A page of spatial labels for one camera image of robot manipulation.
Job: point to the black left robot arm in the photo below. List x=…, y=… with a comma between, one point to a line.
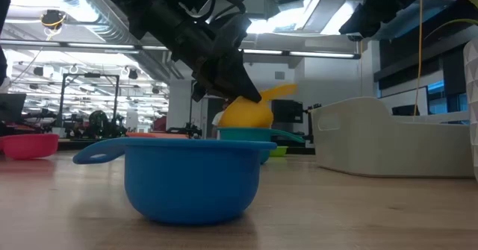
x=123, y=3

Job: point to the pink plastic measuring cup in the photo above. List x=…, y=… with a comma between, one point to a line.
x=30, y=146

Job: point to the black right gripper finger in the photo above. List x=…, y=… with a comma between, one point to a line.
x=354, y=24

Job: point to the dark background monitor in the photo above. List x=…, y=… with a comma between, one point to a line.
x=11, y=108

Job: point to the long ceiling light strip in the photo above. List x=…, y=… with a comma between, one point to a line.
x=321, y=54

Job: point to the green plastic measuring cup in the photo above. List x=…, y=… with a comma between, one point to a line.
x=278, y=151

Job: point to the blue plastic measuring cup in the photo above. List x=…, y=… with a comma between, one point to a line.
x=190, y=183

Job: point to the yellow plastic measuring cup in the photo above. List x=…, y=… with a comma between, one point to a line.
x=242, y=113

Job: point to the black background screen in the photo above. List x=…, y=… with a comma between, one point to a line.
x=287, y=111

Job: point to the orange plastic measuring cup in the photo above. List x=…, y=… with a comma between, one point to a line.
x=157, y=134

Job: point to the red background chair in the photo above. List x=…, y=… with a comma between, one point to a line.
x=160, y=124

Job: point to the teal plastic measuring cup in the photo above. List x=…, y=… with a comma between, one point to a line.
x=242, y=133

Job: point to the white plastic basket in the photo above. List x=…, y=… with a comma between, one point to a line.
x=392, y=145

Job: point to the black background stand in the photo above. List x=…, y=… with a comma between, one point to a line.
x=310, y=123

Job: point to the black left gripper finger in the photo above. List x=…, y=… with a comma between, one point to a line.
x=244, y=74
x=228, y=86

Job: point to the black background robot arm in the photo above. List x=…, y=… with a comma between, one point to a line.
x=188, y=130

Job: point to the white faceted plant pot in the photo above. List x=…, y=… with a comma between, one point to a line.
x=472, y=93

